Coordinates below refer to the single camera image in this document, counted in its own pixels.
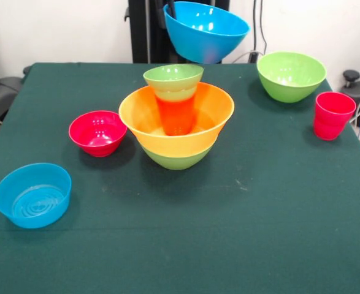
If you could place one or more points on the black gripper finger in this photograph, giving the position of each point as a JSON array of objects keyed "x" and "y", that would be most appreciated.
[
  {"x": 172, "y": 8},
  {"x": 162, "y": 15}
]

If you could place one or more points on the large blue plastic bowl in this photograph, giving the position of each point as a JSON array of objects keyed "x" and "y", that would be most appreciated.
[{"x": 204, "y": 46}]

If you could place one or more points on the small green plastic bowl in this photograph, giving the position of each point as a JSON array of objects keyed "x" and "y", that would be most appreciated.
[{"x": 173, "y": 87}]

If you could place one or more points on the large orange plastic bowl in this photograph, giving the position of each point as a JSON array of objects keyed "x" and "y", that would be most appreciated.
[{"x": 136, "y": 107}]

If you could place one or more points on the orange plastic cup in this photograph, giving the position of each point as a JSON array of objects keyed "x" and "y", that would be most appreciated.
[{"x": 176, "y": 116}]

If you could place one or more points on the small pink plastic bowl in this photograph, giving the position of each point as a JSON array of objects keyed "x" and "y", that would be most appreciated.
[{"x": 97, "y": 147}]

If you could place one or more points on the large green plastic bowl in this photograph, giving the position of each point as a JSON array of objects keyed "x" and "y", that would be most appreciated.
[
  {"x": 176, "y": 162},
  {"x": 291, "y": 90}
]

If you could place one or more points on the small blue plastic bowl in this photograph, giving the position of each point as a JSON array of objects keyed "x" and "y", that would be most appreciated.
[{"x": 32, "y": 217}]

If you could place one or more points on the black plug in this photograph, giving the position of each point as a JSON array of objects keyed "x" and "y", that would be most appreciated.
[{"x": 254, "y": 56}]

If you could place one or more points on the black chair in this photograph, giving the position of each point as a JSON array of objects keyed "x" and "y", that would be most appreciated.
[{"x": 2, "y": 92}]

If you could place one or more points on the black round knob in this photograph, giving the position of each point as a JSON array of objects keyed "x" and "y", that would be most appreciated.
[{"x": 350, "y": 75}]

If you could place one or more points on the red plastic cup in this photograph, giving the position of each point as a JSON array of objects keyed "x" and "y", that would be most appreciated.
[{"x": 331, "y": 122}]

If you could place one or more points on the dark green table cloth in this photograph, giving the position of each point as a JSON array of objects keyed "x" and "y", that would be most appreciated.
[{"x": 228, "y": 245}]

